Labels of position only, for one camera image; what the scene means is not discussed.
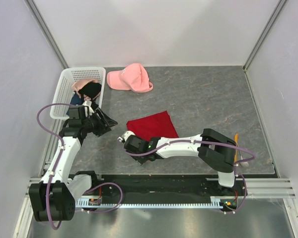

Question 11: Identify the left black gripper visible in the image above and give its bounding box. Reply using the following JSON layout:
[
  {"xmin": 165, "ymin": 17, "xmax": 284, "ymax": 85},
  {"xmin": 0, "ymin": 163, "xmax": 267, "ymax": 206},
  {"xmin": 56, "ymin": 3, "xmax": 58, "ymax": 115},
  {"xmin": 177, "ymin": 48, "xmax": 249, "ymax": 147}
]
[{"xmin": 82, "ymin": 108, "xmax": 117, "ymax": 137}]

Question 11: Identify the red cloth napkin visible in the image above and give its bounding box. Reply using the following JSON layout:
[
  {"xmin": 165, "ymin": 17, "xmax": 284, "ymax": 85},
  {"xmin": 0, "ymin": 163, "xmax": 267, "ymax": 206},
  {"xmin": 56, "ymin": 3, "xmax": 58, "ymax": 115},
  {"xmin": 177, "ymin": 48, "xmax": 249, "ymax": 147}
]
[{"xmin": 126, "ymin": 111, "xmax": 178, "ymax": 141}]

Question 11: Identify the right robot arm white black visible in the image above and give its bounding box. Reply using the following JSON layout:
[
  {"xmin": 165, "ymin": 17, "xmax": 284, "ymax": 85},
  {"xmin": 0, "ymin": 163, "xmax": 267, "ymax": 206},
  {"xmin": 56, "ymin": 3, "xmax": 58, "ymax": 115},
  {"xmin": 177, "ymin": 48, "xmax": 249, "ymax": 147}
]
[{"xmin": 118, "ymin": 129, "xmax": 236, "ymax": 195}]

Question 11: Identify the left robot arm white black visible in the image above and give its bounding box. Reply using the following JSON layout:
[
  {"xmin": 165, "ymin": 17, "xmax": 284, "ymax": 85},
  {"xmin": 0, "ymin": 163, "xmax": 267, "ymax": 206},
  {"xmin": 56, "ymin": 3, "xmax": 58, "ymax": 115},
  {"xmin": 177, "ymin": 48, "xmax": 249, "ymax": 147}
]
[{"xmin": 28, "ymin": 105, "xmax": 117, "ymax": 223}]

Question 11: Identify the navy blue cloth in basket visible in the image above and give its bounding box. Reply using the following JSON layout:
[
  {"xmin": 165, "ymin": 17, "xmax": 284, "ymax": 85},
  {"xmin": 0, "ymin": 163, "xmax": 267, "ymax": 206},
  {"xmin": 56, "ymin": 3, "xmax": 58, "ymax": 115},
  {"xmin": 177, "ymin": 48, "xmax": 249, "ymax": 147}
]
[{"xmin": 70, "ymin": 93, "xmax": 84, "ymax": 106}]

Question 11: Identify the white plastic basket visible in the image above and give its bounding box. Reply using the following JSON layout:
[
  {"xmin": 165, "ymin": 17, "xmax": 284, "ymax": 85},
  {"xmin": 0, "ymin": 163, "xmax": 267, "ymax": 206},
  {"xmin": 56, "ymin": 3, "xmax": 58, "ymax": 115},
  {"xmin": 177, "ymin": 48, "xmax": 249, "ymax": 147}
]
[{"xmin": 50, "ymin": 66, "xmax": 107, "ymax": 122}]

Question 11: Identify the black cloth in basket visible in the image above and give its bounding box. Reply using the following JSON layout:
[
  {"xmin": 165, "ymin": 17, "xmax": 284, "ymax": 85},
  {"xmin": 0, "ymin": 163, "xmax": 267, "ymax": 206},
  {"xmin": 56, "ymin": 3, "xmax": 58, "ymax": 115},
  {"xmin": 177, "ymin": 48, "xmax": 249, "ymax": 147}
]
[{"xmin": 78, "ymin": 82, "xmax": 102, "ymax": 109}]

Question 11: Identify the pink cloth in basket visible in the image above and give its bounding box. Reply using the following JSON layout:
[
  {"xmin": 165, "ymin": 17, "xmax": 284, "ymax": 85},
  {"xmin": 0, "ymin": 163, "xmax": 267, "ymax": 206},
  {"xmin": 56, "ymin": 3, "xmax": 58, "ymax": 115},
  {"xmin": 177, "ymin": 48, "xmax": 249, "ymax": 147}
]
[{"xmin": 72, "ymin": 78, "xmax": 98, "ymax": 92}]

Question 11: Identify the pink baseball cap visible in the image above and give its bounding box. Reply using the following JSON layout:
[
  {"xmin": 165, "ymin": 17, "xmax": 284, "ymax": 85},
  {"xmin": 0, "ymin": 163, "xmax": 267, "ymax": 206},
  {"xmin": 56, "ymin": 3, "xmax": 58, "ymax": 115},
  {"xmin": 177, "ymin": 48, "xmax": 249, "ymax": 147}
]
[{"xmin": 106, "ymin": 63, "xmax": 153, "ymax": 93}]

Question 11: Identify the orange utensil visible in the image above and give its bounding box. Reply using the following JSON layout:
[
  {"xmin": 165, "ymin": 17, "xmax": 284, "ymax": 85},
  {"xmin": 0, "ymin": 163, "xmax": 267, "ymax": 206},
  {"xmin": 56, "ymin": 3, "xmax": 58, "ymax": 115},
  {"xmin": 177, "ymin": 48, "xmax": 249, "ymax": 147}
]
[{"xmin": 234, "ymin": 133, "xmax": 239, "ymax": 163}]

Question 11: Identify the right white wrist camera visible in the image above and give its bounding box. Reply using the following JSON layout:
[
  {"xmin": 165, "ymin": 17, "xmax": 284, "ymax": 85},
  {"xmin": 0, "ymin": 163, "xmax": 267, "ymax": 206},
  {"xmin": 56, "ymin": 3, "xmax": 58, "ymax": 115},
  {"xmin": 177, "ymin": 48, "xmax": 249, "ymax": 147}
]
[{"xmin": 117, "ymin": 130, "xmax": 135, "ymax": 143}]

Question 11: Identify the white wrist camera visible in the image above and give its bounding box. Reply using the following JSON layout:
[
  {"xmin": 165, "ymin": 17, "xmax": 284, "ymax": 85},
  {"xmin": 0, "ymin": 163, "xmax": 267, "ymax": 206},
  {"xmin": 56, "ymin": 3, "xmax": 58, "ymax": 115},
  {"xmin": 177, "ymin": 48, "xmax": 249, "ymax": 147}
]
[
  {"xmin": 82, "ymin": 101, "xmax": 94, "ymax": 116},
  {"xmin": 117, "ymin": 130, "xmax": 135, "ymax": 143}
]

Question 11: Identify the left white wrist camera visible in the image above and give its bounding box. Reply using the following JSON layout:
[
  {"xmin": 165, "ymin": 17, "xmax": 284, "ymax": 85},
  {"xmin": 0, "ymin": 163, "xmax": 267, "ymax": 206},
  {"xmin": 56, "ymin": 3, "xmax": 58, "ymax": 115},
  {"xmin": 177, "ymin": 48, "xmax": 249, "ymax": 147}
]
[{"xmin": 82, "ymin": 101, "xmax": 94, "ymax": 116}]

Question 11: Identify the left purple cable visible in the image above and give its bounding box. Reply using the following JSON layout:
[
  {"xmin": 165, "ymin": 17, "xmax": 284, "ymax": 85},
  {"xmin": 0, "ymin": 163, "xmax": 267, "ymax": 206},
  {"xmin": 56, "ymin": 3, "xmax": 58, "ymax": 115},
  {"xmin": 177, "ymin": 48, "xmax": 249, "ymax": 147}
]
[{"xmin": 36, "ymin": 103, "xmax": 125, "ymax": 231}]

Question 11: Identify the light blue cable duct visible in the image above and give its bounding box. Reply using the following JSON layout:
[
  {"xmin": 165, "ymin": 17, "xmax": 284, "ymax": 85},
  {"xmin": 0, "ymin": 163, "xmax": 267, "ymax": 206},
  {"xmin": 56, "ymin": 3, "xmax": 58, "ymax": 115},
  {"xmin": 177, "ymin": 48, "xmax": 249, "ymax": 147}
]
[{"xmin": 75, "ymin": 197, "xmax": 223, "ymax": 209}]

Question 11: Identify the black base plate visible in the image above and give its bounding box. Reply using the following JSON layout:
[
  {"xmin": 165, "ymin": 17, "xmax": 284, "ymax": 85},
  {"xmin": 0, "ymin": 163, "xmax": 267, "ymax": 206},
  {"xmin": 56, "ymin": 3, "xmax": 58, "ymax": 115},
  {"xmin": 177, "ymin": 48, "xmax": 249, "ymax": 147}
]
[{"xmin": 89, "ymin": 173, "xmax": 249, "ymax": 204}]

